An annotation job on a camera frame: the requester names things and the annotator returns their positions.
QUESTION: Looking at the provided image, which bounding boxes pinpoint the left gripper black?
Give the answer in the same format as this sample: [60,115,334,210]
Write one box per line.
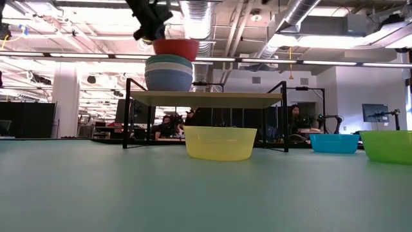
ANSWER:
[125,0,174,42]

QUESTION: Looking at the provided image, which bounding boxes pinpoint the orange ridged bowl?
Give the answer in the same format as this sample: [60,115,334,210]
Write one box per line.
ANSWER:
[152,38,200,63]

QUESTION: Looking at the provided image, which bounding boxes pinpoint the teal ridged bowl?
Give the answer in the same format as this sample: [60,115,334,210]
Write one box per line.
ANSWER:
[145,53,194,67]

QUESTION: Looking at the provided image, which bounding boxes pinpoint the blue-grey ridged bowl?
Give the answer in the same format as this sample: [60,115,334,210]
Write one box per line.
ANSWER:
[144,69,194,92]

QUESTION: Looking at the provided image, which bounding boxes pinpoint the yellow plastic bowl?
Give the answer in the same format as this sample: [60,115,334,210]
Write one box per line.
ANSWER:
[183,126,258,162]

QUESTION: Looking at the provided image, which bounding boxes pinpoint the blue plastic bowl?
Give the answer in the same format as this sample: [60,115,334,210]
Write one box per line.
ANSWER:
[309,133,361,154]

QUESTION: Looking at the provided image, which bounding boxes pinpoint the green plastic bowl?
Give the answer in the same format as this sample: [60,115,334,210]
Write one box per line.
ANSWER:
[359,130,412,166]

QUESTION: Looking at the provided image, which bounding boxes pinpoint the black background monitor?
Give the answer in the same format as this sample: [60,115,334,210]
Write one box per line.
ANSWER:
[115,99,156,125]

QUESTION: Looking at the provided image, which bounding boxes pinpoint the person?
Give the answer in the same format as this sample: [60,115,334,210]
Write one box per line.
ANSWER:
[154,115,177,141]
[287,104,312,143]
[184,108,198,127]

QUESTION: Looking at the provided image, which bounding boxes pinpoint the white column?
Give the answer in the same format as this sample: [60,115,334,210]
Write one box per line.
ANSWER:
[51,62,80,139]

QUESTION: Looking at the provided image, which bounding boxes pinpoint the green table mat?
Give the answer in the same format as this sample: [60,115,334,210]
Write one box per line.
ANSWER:
[0,139,412,232]

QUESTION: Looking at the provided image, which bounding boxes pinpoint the long ceiling light strip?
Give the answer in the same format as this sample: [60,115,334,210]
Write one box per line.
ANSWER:
[0,50,412,68]

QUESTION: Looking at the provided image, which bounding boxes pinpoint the silver round air duct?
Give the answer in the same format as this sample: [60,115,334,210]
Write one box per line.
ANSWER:
[179,0,216,84]
[256,0,323,61]

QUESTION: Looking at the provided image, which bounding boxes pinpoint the black background rig frame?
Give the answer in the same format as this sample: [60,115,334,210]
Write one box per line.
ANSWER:
[192,81,225,94]
[285,85,326,133]

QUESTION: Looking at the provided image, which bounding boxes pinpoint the wooden shelf black metal frame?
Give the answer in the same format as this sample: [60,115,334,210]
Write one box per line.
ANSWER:
[122,77,290,153]

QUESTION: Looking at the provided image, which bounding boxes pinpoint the black ceiling-mounted camera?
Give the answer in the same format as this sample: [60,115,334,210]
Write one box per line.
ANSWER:
[0,22,12,41]

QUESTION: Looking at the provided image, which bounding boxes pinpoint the black partition wall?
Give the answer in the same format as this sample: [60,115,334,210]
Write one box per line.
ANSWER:
[0,101,56,139]

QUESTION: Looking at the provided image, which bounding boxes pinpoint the grey rectangular air duct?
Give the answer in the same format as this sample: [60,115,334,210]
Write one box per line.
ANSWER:
[273,14,412,51]

